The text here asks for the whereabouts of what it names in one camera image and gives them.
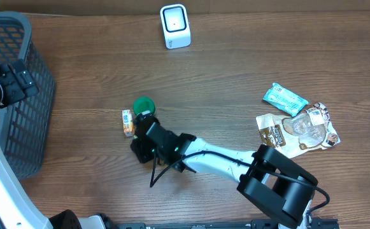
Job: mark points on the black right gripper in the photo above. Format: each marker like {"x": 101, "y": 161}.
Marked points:
{"x": 144, "y": 147}

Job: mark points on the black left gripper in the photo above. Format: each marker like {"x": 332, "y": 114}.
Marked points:
{"x": 10, "y": 75}

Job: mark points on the small orange carton box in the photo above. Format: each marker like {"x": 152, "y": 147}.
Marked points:
{"x": 127, "y": 121}

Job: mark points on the green lid seasoning jar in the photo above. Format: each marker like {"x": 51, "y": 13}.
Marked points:
{"x": 143, "y": 104}

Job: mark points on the teal snack packet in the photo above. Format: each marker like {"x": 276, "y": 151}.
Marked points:
{"x": 285, "y": 100}

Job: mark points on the cream brown snack pouch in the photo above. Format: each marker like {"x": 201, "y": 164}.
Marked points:
{"x": 292, "y": 136}

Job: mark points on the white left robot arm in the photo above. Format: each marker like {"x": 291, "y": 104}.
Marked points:
{"x": 16, "y": 208}

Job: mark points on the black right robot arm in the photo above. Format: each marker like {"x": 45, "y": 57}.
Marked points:
{"x": 275, "y": 184}

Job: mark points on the white barcode scanner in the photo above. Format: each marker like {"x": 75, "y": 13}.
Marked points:
{"x": 175, "y": 26}

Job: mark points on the grey plastic mesh basket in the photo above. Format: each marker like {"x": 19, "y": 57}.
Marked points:
{"x": 24, "y": 125}

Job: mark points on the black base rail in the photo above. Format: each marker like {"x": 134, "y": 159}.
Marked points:
{"x": 316, "y": 223}

